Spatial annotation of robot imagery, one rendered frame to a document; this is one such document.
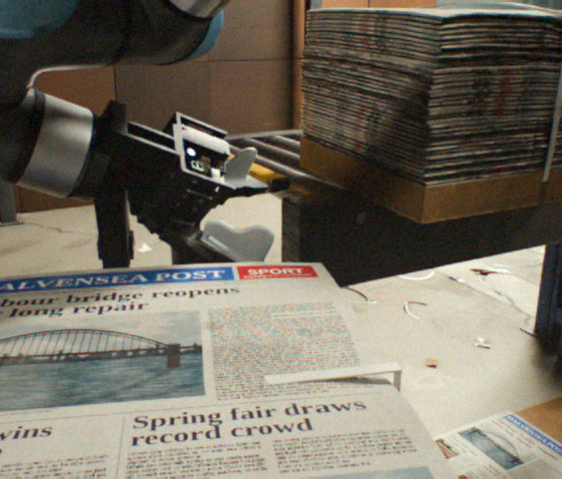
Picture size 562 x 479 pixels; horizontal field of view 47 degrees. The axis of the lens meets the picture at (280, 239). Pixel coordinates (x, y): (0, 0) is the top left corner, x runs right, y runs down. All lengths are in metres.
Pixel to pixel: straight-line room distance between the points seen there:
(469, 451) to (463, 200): 1.06
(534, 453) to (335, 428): 1.48
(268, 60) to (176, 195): 3.75
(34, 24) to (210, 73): 3.70
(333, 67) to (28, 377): 0.61
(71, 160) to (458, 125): 0.42
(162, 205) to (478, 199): 0.40
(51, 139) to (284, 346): 0.24
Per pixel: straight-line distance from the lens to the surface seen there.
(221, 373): 0.37
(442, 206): 0.76
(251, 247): 0.58
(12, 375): 0.39
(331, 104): 0.88
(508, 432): 1.85
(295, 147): 1.23
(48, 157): 0.52
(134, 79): 3.97
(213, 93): 4.13
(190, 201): 0.57
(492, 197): 0.81
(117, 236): 0.60
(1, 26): 0.43
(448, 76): 0.73
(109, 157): 0.53
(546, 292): 2.37
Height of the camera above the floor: 1.01
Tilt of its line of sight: 18 degrees down
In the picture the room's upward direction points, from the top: straight up
